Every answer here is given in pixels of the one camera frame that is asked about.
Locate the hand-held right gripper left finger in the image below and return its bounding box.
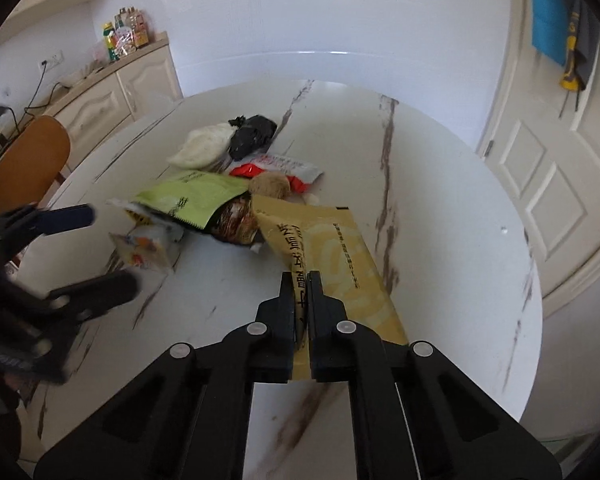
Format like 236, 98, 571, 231
34, 271, 298, 480

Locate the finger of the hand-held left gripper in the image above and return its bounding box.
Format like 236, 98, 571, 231
10, 203, 97, 246
47, 271, 140, 318

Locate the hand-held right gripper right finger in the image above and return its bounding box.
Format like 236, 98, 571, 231
306, 270, 563, 480

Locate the yellow snack packet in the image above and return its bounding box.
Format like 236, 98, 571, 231
250, 194, 410, 383

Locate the small white orange packet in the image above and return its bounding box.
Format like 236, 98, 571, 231
108, 222, 183, 275

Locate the brown wooden chair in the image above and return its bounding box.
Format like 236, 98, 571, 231
0, 115, 72, 216

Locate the dark brown snack packet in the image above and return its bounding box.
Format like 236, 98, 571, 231
207, 197, 261, 247

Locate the round white marble table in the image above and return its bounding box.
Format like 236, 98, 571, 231
20, 79, 545, 466

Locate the brown round ball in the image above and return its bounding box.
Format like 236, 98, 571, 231
249, 172, 292, 201

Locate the green snack packet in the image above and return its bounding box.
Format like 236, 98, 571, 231
132, 170, 251, 231

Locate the red and white packet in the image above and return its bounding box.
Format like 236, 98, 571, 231
229, 154, 325, 195

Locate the white plastic bag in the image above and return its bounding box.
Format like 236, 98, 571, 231
167, 122, 234, 170

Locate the cream counter cabinet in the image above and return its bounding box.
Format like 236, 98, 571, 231
27, 30, 183, 146

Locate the black plastic bag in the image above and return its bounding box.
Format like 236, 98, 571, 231
227, 115, 278, 161

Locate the green bottle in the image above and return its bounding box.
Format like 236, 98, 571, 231
103, 22, 121, 62

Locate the cream panelled door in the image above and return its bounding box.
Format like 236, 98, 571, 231
475, 0, 600, 306

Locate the blue apron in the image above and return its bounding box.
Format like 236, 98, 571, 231
529, 0, 578, 67

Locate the grey cloth with yellow trim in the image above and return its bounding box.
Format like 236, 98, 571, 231
559, 0, 600, 92

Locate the black power cable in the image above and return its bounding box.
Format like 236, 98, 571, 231
7, 62, 63, 136

